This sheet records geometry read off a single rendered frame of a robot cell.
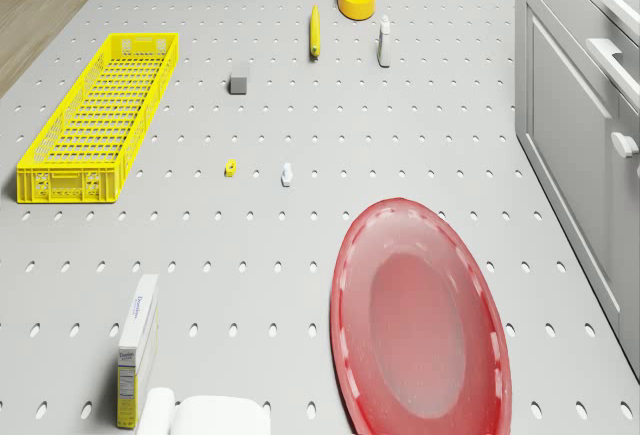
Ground red plate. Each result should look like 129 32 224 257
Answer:
329 197 514 435

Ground banana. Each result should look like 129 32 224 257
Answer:
308 3 323 63

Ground white cabinet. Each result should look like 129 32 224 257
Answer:
513 0 640 386

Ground yellow basket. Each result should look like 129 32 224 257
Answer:
16 32 180 205

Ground white bottle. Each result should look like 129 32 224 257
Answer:
376 14 393 68

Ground white and yellow box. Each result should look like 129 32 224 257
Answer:
116 273 161 430

